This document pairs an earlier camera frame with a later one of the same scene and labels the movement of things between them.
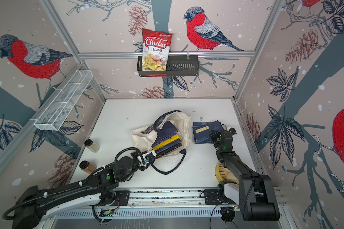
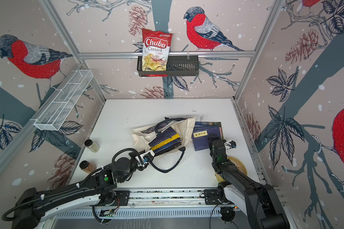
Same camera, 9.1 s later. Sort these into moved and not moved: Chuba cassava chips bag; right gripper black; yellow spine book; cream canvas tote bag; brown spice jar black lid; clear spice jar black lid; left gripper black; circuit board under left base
Moved: cream canvas tote bag; right gripper black
Not moved: brown spice jar black lid; yellow spine book; Chuba cassava chips bag; left gripper black; circuit board under left base; clear spice jar black lid
